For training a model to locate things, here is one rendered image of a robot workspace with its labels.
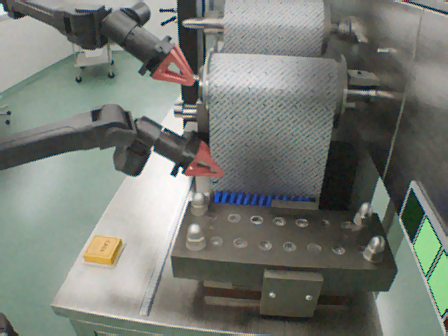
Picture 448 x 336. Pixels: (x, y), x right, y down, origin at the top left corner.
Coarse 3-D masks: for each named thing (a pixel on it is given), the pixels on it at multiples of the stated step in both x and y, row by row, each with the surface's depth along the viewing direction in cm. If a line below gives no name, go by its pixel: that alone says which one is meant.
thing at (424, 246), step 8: (424, 224) 39; (424, 232) 39; (432, 232) 37; (416, 240) 41; (424, 240) 39; (432, 240) 37; (416, 248) 41; (424, 248) 39; (432, 248) 37; (424, 256) 38; (432, 256) 36; (424, 264) 38
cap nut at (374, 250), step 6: (372, 240) 56; (378, 240) 55; (384, 240) 55; (366, 246) 57; (372, 246) 56; (378, 246) 55; (366, 252) 57; (372, 252) 56; (378, 252) 56; (366, 258) 57; (372, 258) 56; (378, 258) 56
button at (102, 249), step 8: (96, 240) 76; (104, 240) 76; (112, 240) 76; (120, 240) 77; (88, 248) 74; (96, 248) 74; (104, 248) 74; (112, 248) 74; (120, 248) 77; (88, 256) 72; (96, 256) 72; (104, 256) 72; (112, 256) 72; (104, 264) 73; (112, 264) 72
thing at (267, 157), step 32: (224, 128) 66; (256, 128) 66; (288, 128) 65; (320, 128) 64; (224, 160) 70; (256, 160) 69; (288, 160) 68; (320, 160) 67; (224, 192) 74; (256, 192) 73; (288, 192) 72; (320, 192) 71
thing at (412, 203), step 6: (408, 198) 45; (414, 198) 43; (408, 204) 45; (414, 204) 43; (408, 210) 44; (414, 210) 43; (420, 210) 41; (402, 216) 46; (408, 216) 44; (414, 216) 42; (420, 216) 41; (408, 222) 44; (414, 222) 42; (408, 228) 44; (414, 228) 42
